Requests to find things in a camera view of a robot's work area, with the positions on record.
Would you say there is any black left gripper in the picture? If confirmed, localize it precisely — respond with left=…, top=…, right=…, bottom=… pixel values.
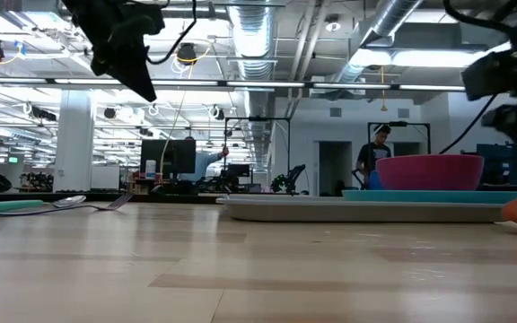
left=60, top=0, right=166, bottom=103

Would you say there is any spoon with teal handle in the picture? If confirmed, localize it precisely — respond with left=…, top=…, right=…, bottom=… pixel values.
left=0, top=195, right=88, bottom=215

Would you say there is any small black monitor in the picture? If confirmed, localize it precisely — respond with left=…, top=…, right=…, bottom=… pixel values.
left=226, top=163, right=251, bottom=179

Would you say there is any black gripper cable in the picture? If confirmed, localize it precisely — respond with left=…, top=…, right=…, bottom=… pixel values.
left=437, top=93, right=498, bottom=156
left=145, top=0, right=197, bottom=65

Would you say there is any yellow hanging cord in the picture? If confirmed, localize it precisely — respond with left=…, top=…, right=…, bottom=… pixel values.
left=378, top=65, right=388, bottom=112

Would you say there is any blue board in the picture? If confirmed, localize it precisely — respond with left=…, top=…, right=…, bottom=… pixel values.
left=476, top=142, right=517, bottom=186

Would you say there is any black computer monitor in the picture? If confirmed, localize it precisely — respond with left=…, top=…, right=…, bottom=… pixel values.
left=140, top=139, right=197, bottom=181

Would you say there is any black aluminium table frame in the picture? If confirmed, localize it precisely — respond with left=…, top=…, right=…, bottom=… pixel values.
left=0, top=191, right=224, bottom=205

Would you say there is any iridescent metal fork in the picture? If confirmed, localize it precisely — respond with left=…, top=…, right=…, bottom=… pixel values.
left=0, top=193, right=135, bottom=217

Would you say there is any person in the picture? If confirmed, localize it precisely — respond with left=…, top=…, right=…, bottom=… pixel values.
left=355, top=124, right=394, bottom=190
left=181, top=135, right=231, bottom=182

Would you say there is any black gantry frame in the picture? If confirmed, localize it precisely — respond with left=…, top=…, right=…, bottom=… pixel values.
left=366, top=120, right=432, bottom=156
left=223, top=116, right=292, bottom=195

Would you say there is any magenta plastic bowl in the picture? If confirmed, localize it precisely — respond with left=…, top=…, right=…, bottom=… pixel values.
left=375, top=153, right=486, bottom=192

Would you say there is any silver ribbed ventilation duct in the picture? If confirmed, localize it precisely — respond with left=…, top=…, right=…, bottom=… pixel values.
left=227, top=0, right=278, bottom=180

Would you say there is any grey plastic tray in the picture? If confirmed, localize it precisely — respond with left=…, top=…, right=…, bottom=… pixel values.
left=215, top=193, right=509, bottom=224

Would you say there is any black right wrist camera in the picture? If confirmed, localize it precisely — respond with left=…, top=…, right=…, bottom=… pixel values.
left=460, top=48, right=517, bottom=102

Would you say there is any white square pillar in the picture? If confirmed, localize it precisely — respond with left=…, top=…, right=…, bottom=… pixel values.
left=53, top=89, right=97, bottom=193

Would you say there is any blue round plate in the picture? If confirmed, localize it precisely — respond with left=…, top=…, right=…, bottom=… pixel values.
left=341, top=189, right=517, bottom=205

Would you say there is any long ceiling light strip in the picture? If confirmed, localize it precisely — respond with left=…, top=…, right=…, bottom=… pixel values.
left=0, top=76, right=467, bottom=92

